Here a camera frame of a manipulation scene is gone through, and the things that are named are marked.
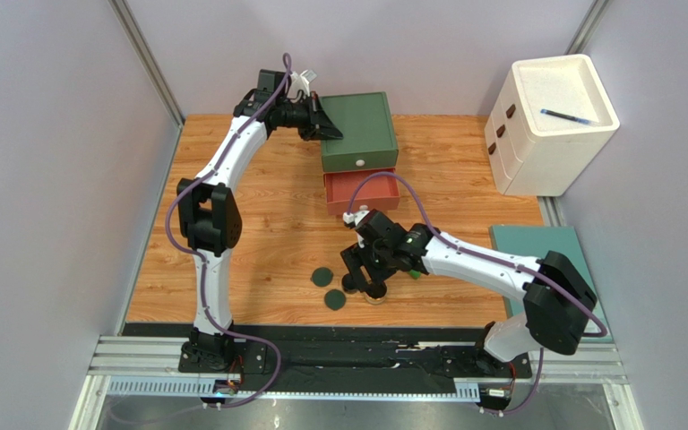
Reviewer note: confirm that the green top drawer box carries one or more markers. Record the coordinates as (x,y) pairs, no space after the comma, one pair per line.
(369,140)

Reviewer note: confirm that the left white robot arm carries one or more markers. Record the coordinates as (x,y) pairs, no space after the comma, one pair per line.
(207,210)

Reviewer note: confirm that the blue pen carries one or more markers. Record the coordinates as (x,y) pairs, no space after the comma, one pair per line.
(563,116)

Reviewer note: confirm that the black round jar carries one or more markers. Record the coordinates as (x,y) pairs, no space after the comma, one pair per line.
(349,287)

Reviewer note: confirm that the green round pad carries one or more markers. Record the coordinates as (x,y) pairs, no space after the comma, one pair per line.
(335,299)
(322,277)

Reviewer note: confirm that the red drawer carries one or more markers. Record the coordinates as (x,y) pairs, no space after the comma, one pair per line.
(381,193)

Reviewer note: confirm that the green round pad lower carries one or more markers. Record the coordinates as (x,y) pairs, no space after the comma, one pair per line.
(335,299)

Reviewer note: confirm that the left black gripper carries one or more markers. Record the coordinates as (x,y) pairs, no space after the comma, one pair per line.
(319,126)

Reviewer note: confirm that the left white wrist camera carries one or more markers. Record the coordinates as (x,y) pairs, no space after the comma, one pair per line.
(300,84)

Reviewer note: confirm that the teal box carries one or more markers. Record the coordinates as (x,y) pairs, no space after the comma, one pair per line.
(537,241)

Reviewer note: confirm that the green round pad upper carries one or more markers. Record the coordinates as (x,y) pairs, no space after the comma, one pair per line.
(322,277)

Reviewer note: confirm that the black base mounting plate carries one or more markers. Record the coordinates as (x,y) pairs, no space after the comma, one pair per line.
(349,360)

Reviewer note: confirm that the white three-drawer cabinet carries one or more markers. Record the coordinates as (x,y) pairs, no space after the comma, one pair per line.
(532,154)

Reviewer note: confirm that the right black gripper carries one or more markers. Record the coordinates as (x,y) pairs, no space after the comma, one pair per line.
(361,261)

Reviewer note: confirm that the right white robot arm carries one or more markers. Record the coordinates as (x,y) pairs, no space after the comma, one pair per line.
(556,299)

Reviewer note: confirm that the aluminium frame rail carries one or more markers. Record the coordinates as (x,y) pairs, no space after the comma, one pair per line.
(145,366)

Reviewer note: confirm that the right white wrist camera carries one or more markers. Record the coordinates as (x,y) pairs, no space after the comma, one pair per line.
(351,219)

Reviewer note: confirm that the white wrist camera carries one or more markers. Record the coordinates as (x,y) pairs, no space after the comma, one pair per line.
(300,84)
(351,219)

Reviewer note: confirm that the gold rim compact jar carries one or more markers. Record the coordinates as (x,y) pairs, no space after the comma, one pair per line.
(375,295)

